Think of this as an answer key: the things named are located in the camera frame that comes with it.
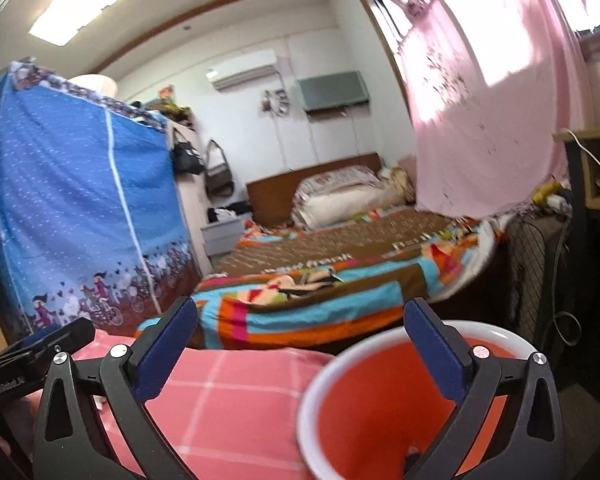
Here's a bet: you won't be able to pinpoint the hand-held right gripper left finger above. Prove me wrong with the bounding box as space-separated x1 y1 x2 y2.
32 296 216 480

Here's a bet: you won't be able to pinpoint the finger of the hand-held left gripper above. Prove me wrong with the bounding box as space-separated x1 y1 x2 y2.
0 317 97 366
7 326 63 350

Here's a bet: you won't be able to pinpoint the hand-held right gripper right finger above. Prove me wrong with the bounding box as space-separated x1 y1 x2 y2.
402 296 566 480

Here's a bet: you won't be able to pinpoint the red bin with white rim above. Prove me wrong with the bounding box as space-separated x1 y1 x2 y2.
296 320 541 480

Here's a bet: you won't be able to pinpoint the brown shoulder bag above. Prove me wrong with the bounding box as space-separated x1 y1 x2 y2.
204 139 236 198

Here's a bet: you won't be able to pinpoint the pink checked blanket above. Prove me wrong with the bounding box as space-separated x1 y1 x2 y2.
72 340 331 480

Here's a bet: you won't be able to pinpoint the black fan guard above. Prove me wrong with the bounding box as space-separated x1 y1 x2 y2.
505 210 586 356

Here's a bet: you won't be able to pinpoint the grey nightstand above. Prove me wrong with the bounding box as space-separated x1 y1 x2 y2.
201 215 246 258

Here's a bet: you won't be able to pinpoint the bed with colourful blanket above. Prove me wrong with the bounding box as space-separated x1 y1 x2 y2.
135 207 506 351

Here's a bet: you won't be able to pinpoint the beige tall cabinet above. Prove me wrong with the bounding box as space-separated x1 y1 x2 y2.
165 120 213 276

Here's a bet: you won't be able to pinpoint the blue printed fabric wardrobe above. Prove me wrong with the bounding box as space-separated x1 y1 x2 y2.
0 60 203 341

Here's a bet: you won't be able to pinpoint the dark clothes pile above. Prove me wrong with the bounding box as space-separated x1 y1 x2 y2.
207 202 251 223

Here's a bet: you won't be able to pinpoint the white pillow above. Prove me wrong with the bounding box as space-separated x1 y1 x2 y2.
292 192 411 228

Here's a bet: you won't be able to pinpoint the beige plush toy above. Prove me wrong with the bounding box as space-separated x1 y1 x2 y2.
377 165 416 206

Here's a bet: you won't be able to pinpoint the brown wooden headboard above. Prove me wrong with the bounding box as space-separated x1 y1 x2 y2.
245 152 383 226

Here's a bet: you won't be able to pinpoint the black handbag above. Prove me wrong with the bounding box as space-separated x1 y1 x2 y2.
172 127 205 176

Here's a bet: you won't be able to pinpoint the floral folded quilt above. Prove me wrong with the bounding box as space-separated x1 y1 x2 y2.
295 167 381 202

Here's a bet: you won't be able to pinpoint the clutter pile on cabinet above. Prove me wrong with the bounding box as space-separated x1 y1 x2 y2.
132 85 196 126

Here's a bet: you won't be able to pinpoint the white round lampshade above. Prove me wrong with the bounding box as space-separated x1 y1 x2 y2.
70 74 118 98

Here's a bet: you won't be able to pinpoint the pink curtain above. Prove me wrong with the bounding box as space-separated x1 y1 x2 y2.
330 0 600 221

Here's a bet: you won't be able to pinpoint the white air conditioner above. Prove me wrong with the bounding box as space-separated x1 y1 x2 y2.
205 49 278 92

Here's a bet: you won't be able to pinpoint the rectangular ceiling light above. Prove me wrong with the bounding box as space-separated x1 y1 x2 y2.
27 0 133 46

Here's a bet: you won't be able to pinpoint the wooden desk with black frame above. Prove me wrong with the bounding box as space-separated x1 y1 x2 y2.
552 127 600 226

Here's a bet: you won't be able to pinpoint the white cable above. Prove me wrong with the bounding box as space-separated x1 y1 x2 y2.
565 130 600 186

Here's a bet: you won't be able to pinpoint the wall hanging ornaments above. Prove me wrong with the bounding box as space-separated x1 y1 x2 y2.
260 87 291 116

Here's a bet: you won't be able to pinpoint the grey wall unit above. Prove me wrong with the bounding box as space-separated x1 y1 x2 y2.
296 71 371 113

